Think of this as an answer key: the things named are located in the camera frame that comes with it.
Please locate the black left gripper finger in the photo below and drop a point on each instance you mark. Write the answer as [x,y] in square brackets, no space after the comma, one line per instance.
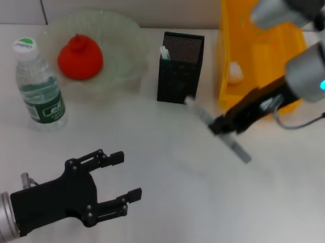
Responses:
[116,158]
[134,194]

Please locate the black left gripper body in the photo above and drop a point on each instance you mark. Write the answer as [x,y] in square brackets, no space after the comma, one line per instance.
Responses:
[58,200]

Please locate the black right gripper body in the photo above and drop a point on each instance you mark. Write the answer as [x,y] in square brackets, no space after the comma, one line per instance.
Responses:
[261,101]

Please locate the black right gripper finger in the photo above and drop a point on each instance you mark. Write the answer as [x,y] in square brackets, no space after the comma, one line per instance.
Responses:
[221,126]

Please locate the grey marker pen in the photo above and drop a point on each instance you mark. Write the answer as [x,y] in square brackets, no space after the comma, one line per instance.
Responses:
[239,151]

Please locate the white paper ball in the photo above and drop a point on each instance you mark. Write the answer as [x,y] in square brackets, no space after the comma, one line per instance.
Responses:
[235,74]

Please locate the green utility knife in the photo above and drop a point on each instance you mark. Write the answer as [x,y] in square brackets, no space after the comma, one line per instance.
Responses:
[165,53]

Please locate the clear green-label water bottle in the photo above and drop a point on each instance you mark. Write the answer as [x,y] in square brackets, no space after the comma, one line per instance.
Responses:
[40,88]

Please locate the red-orange fruit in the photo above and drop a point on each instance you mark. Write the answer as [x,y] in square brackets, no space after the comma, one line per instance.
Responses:
[79,60]

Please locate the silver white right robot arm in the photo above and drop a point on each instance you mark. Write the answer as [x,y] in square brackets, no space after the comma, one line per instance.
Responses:
[311,75]

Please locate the black mesh pen holder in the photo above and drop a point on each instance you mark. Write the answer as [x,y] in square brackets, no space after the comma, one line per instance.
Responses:
[179,80]

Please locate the pale green glass fruit plate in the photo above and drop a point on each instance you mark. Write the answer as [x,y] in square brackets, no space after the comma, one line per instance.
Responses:
[123,52]

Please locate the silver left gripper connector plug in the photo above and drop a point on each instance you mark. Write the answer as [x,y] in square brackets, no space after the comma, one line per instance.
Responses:
[26,179]

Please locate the yellow plastic bin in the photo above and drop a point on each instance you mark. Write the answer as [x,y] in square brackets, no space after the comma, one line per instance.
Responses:
[235,34]

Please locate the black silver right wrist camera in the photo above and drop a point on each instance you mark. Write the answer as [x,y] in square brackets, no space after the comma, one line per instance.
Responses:
[274,9]

